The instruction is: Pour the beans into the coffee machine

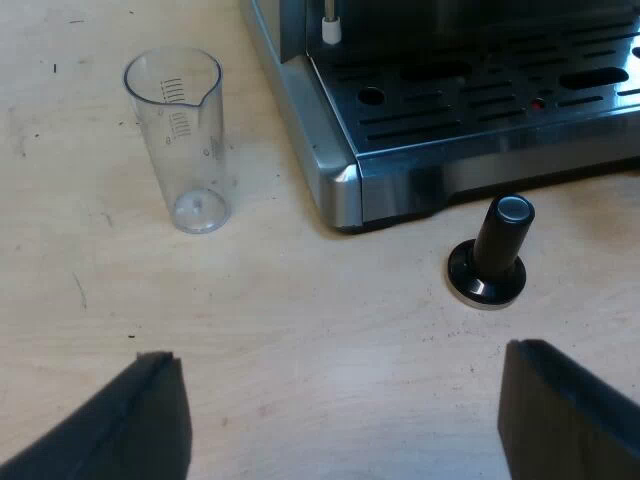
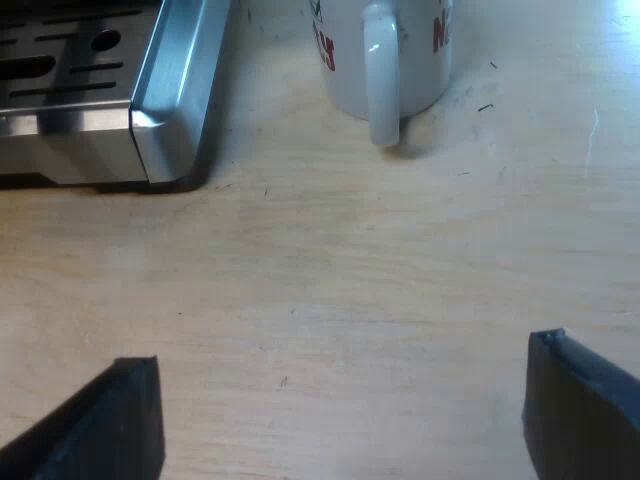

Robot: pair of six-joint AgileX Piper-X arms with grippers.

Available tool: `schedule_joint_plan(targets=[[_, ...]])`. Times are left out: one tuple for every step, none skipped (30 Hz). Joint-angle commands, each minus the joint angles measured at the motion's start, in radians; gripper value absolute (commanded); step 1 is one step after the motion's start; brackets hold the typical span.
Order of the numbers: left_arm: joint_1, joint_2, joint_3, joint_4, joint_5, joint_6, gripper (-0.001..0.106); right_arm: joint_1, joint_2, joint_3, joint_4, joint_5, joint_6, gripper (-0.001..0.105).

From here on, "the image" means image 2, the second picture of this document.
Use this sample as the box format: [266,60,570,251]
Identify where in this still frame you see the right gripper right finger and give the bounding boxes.
[521,327,640,480]

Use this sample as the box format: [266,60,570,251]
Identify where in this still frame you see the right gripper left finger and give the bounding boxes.
[0,355,166,480]

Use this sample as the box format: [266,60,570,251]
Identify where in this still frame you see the steel espresso machine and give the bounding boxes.
[0,0,232,193]

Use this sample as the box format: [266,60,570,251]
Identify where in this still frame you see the white mug with red and black print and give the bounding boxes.
[306,0,459,147]

